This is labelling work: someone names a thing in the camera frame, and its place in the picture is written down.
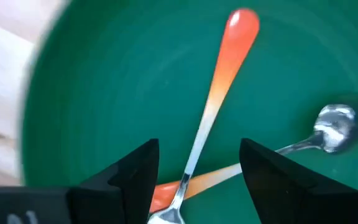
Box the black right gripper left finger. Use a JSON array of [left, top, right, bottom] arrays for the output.
[[68, 138, 160, 224]]

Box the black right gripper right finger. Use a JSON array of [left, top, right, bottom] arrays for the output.
[[239, 138, 356, 224]]

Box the orange-handled metal spoon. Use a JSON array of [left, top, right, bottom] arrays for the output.
[[149, 103, 358, 214]]

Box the orange-handled metal fork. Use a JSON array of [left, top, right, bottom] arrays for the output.
[[147, 7, 260, 224]]

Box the green bowl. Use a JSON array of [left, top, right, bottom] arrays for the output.
[[19, 0, 358, 224]]

